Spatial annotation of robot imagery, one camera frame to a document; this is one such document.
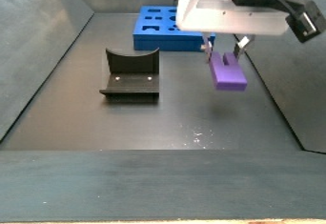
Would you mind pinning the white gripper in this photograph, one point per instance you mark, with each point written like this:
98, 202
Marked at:
222, 17

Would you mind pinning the purple double-square block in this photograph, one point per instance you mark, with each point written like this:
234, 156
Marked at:
227, 74

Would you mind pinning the blue shape-sorting board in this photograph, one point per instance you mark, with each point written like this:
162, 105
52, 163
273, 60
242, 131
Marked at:
156, 32

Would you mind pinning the black curved holder stand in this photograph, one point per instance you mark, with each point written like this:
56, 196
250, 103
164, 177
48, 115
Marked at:
134, 73

